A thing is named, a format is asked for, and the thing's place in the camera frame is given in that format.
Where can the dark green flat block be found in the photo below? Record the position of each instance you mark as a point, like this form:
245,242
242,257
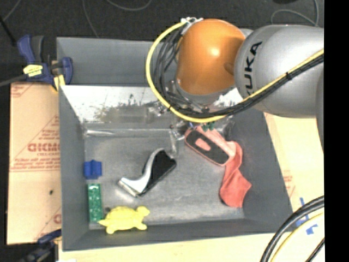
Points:
95,203

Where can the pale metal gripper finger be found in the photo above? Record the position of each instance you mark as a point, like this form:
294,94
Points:
174,147
182,132

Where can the grey metal bin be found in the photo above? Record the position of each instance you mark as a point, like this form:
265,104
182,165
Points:
191,201

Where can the yellow toy turtle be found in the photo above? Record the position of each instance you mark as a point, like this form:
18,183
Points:
124,219

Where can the blue plastic piece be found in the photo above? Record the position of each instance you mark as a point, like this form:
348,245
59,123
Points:
92,169

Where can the red cloth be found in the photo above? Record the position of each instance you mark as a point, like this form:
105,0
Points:
235,184

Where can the brown cardboard board red print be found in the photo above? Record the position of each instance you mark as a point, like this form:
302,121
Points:
32,146

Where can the black and silver handheld tool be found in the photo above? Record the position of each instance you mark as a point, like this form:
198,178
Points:
158,171

